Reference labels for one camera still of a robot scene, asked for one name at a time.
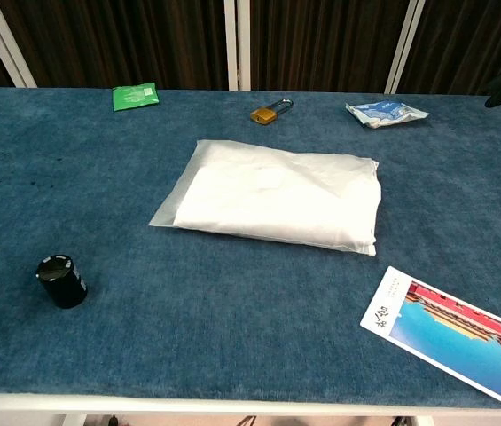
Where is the blue and white packet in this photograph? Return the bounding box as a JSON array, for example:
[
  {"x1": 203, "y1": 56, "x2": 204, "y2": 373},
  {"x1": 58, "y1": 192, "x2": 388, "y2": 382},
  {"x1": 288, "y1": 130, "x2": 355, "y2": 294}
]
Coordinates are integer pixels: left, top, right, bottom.
[{"x1": 345, "y1": 99, "x2": 430, "y2": 130}]

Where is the white slanted frame post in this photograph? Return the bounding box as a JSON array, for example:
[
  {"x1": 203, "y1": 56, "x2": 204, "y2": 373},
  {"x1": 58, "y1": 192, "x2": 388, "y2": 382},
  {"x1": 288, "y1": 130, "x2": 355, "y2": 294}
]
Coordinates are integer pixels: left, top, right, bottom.
[
  {"x1": 384, "y1": 0, "x2": 427, "y2": 95},
  {"x1": 0, "y1": 0, "x2": 38, "y2": 89}
]

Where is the brass padlock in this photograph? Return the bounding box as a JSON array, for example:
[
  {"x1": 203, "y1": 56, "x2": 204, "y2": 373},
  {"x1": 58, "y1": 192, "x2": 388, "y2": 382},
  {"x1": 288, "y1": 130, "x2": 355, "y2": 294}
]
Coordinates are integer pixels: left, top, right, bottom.
[{"x1": 249, "y1": 98, "x2": 294, "y2": 127}]

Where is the translucent plastic bag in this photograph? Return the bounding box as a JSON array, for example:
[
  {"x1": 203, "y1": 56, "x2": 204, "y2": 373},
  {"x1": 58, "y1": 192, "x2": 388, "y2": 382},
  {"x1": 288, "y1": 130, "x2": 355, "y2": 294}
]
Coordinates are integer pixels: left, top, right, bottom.
[{"x1": 148, "y1": 138, "x2": 383, "y2": 257}]

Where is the white table frame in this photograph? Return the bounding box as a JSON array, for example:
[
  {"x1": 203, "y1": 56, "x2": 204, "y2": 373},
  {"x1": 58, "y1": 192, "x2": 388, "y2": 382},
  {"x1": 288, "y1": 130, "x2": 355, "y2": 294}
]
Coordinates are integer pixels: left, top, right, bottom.
[{"x1": 0, "y1": 392, "x2": 501, "y2": 426}]

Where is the white upright frame post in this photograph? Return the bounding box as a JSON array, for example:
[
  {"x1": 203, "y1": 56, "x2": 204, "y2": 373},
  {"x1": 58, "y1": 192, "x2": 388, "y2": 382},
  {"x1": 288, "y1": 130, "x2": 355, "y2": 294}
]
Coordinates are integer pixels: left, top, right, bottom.
[
  {"x1": 223, "y1": 0, "x2": 239, "y2": 92},
  {"x1": 236, "y1": 0, "x2": 252, "y2": 92}
]

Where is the blue carpet table mat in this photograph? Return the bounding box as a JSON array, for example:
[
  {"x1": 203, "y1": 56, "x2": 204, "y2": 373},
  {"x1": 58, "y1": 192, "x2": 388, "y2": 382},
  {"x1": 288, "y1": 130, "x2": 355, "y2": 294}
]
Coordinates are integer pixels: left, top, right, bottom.
[{"x1": 0, "y1": 86, "x2": 501, "y2": 409}]

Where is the small round metal object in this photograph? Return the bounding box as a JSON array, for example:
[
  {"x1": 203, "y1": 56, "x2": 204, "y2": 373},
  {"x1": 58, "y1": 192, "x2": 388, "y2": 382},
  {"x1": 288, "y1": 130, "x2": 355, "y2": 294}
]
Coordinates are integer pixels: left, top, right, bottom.
[{"x1": 35, "y1": 254, "x2": 89, "y2": 310}]

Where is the green foil packet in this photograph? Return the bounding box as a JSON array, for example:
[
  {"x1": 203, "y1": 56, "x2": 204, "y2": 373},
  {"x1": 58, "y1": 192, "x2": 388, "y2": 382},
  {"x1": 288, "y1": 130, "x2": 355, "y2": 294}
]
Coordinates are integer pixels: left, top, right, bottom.
[{"x1": 112, "y1": 82, "x2": 161, "y2": 113}]

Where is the blue picture postcard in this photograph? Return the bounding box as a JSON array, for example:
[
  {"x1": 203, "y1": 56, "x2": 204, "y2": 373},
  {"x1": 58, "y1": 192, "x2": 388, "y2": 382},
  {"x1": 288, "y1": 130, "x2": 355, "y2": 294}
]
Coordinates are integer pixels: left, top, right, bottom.
[{"x1": 359, "y1": 265, "x2": 501, "y2": 407}]

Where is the white garment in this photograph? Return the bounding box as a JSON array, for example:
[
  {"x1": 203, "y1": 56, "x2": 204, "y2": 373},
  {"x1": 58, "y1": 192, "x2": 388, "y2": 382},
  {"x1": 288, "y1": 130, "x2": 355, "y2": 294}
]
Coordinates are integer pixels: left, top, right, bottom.
[{"x1": 173, "y1": 148, "x2": 383, "y2": 249}]

